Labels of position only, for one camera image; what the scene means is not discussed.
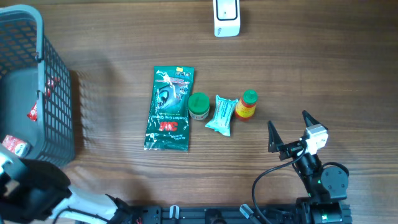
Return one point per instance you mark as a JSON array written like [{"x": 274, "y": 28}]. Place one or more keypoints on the sriracha sauce bottle green cap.
[{"x": 246, "y": 106}]

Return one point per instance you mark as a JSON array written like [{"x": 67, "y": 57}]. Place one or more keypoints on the green 3M gloves packet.
[{"x": 168, "y": 126}]

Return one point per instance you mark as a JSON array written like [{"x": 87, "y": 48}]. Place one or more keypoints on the white barcode scanner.
[{"x": 227, "y": 18}]

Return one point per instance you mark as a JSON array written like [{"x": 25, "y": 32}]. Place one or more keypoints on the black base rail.
[{"x": 281, "y": 213}]

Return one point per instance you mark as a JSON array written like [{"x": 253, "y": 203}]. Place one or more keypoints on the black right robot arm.
[{"x": 326, "y": 183}]

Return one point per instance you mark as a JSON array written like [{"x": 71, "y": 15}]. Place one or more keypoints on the grey plastic shopping basket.
[{"x": 32, "y": 72}]

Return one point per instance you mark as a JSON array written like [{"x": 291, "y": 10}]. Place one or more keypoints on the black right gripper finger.
[
  {"x": 275, "y": 142},
  {"x": 311, "y": 122}
]

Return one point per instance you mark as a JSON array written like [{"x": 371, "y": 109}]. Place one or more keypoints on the red snack pack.
[{"x": 16, "y": 145}]

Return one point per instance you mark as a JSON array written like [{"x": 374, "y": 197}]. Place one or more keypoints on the light teal tissue pack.
[{"x": 224, "y": 109}]

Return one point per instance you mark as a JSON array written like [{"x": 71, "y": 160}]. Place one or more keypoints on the red small sachet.
[{"x": 33, "y": 114}]

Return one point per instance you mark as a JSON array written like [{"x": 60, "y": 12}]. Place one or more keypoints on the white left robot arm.
[{"x": 38, "y": 190}]

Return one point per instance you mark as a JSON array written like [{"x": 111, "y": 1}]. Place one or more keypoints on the green lid small jar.
[{"x": 198, "y": 106}]

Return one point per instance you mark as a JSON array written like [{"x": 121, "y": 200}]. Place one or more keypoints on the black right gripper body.
[{"x": 290, "y": 150}]

